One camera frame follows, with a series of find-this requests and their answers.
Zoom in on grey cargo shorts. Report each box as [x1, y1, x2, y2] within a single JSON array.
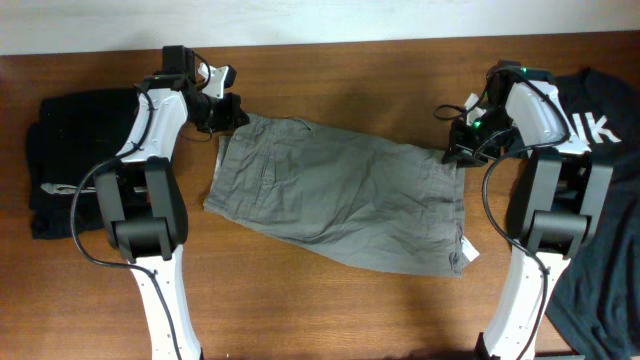
[[204, 114, 478, 277]]

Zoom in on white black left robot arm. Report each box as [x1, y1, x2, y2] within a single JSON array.
[[88, 45, 248, 359]]

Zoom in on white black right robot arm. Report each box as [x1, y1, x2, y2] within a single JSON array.
[[442, 60, 613, 359]]

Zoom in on folded black garment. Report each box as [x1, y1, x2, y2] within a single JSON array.
[[26, 88, 139, 240]]

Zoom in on dark teal printed t-shirt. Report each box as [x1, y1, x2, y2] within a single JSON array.
[[546, 68, 639, 359]]

